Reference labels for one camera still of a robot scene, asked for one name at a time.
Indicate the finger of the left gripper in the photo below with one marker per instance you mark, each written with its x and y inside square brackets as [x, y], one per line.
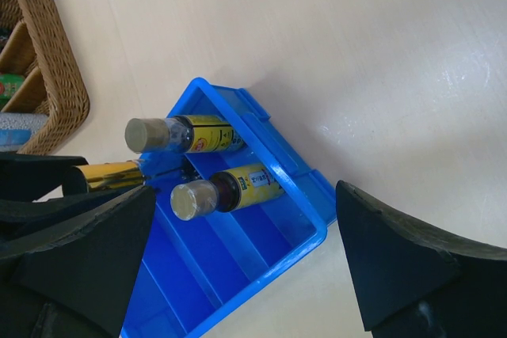
[19, 219]
[26, 177]

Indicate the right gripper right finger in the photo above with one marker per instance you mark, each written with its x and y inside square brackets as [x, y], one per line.
[413, 279]

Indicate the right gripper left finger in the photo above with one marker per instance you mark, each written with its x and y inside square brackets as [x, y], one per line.
[75, 278]

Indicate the amber oil bottle black cap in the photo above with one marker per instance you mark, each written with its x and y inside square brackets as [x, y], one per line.
[82, 179]

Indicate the yellow label bottle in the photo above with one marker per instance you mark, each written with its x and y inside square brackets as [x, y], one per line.
[182, 134]
[225, 191]

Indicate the tall jar blue label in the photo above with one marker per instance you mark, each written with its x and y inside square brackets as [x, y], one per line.
[18, 128]

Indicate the blue divided plastic bin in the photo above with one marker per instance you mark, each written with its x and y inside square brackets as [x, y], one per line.
[193, 274]

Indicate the wicker divided basket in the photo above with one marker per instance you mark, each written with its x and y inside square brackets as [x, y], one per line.
[38, 49]

